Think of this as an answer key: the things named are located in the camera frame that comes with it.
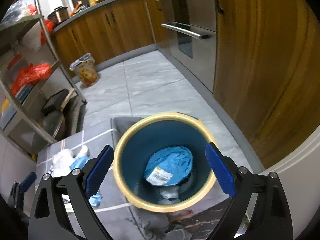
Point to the blue face mask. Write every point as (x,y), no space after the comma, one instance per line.
(80,162)

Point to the blue plastic bag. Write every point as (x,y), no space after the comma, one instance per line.
(169,166)

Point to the orange plastic bag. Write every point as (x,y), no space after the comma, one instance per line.
(31,74)

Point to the steel kitchen shelf rack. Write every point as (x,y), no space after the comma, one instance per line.
(40,102)

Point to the grey checked floor mat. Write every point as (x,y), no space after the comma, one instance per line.
(49,219)

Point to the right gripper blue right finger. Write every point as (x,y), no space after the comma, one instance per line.
(223,174)

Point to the glass lidded pot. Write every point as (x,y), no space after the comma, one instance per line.
(55,125)

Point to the black pan with wooden handle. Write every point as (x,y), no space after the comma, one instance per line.
(58,101)

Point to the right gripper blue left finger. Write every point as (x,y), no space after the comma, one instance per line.
(96,170)

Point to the blue bin with yellow rim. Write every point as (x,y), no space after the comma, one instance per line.
(150,135)

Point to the stainless steel oven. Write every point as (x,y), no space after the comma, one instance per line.
(192,34)

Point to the dark grey marbled mat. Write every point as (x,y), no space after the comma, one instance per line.
(196,222)

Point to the wooden kitchen cabinets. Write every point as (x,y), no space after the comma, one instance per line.
(267,61)

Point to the white blue wipes packet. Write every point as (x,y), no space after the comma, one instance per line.
(63,159)

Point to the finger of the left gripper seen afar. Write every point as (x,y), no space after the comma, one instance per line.
(28,181)

